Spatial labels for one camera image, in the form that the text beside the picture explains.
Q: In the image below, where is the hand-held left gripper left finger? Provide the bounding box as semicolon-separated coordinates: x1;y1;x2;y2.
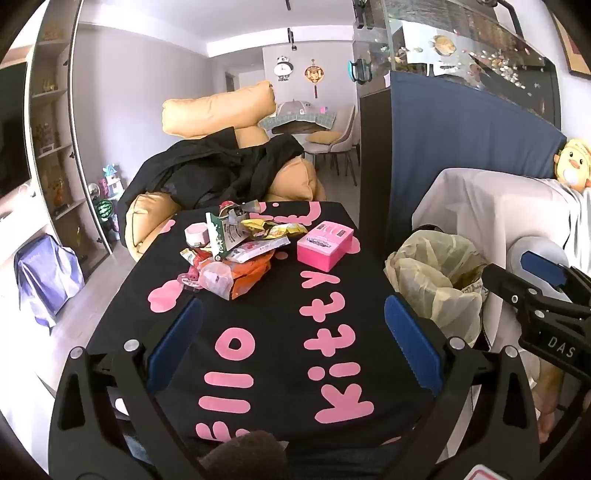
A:
48;298;208;480

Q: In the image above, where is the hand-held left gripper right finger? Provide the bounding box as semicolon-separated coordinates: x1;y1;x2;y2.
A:
384;293;542;480

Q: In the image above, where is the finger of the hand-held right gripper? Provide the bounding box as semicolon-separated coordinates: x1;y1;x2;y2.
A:
482;264;591;324
521;250;591;301

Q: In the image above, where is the waste bin with beige liner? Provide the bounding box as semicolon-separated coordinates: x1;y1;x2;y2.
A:
384;228;490;347

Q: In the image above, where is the red snack packet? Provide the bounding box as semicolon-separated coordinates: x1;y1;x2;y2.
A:
179;247;218;275

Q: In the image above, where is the green white packet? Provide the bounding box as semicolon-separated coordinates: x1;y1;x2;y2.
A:
205;211;247;259

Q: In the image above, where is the pile of snack wrappers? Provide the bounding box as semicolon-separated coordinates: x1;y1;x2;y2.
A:
178;199;309;302

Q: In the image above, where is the person's right hand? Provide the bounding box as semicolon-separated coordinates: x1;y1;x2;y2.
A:
536;364;571;445

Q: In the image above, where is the grey pillow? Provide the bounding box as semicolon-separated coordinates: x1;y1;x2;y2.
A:
505;235;570;278

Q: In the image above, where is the white sofa sheet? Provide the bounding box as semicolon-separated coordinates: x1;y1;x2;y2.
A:
411;167;591;416

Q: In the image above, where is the black cloth with pink print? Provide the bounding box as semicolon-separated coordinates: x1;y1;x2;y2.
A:
88;199;455;462

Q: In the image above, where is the yellow duck plush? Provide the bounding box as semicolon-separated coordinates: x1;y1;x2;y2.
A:
554;137;591;188

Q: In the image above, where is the small pink white box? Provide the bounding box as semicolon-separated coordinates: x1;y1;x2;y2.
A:
185;222;211;247

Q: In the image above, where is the pink toy box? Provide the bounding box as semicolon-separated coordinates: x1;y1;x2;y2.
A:
297;220;354;273

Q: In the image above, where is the brown furry object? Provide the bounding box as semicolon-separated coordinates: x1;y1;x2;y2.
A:
198;430;289;480

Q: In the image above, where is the purple bag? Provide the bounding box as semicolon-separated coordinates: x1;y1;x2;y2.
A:
14;233;86;328

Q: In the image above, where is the blue cloth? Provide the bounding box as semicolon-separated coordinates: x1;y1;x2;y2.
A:
388;69;568;259

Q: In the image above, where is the watermelon ball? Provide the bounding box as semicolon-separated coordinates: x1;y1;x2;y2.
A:
95;199;116;227

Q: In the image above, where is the toy castle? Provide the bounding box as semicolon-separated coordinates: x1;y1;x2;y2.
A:
102;164;125;204

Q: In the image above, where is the black jacket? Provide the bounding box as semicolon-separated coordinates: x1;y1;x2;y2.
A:
117;127;305;213

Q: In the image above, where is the black tank cabinet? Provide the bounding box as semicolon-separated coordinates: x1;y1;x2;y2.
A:
358;88;393;250

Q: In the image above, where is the beige dining chair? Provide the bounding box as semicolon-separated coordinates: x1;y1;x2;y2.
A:
307;104;361;176

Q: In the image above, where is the glass fish tank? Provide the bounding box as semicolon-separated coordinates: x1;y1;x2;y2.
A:
353;0;561;130

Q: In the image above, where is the yellow leather armchair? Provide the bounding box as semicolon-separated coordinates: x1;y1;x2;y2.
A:
121;80;326;261

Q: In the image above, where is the dining table with checked cloth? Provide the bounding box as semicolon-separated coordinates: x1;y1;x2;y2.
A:
259;108;340;137

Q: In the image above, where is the black tank lamp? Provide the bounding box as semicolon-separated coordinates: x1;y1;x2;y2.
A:
475;0;527;38

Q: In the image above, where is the teal tank device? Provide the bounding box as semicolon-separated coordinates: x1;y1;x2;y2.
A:
348;58;374;84

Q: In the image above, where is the mesh food cover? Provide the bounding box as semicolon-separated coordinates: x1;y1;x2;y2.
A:
272;99;309;118

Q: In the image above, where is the tall display shelf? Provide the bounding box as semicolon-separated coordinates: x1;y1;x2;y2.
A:
23;0;116;259

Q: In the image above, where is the black television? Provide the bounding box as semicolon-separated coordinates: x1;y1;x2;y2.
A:
0;60;33;199

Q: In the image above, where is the framed wall picture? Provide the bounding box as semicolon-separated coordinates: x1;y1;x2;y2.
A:
549;9;591;79

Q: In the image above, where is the hanging wall ornament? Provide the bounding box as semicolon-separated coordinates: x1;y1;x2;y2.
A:
304;59;326;99

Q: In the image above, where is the panda wall clock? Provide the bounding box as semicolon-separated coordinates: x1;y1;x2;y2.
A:
273;55;296;83

